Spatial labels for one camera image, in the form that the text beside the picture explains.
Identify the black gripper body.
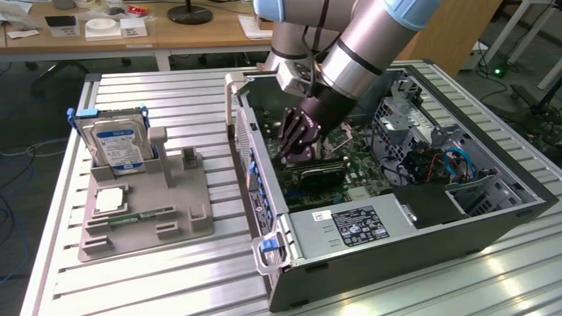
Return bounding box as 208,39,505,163
299,86,358,145

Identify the graphics card with metal bracket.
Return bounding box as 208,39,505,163
285,160,347,192

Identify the metal socket cover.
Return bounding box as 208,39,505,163
325,122,355,152

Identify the green motherboard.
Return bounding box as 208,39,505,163
254,108,397,213

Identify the metal disk bay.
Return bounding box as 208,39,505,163
373,78,462,155

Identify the grey power supply unit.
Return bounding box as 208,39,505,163
287,194,417,261

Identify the white paper stack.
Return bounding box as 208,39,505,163
238,14,275,40

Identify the blue case latch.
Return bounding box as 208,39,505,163
258,239,282,255

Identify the wooden cabinet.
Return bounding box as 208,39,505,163
389,0,505,76

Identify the wooden desk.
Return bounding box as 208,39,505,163
0,0,397,72

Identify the black open PC case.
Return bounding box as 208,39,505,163
224,64,560,313

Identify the power strip with green light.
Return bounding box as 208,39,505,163
485,64,510,80

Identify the hard disk in blue caddy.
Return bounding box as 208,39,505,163
66,104,152,175

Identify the black round lamp base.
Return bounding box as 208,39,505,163
167,0,214,24

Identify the green RAM stick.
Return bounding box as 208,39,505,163
108,210,158,228

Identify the grey parts rack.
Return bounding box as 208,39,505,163
78,126,216,263

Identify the silver CPU chip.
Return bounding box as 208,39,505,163
95,189,127,212

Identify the plain white box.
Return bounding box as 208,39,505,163
119,18,150,39

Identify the white round holder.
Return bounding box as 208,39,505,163
84,18,123,42

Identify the white box with black top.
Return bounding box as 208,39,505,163
46,15,82,38

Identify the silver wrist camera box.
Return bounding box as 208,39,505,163
275,59,325,98

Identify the blue wire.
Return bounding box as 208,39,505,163
442,147,478,180

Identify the white desk frame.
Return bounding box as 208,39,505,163
482,0,562,92

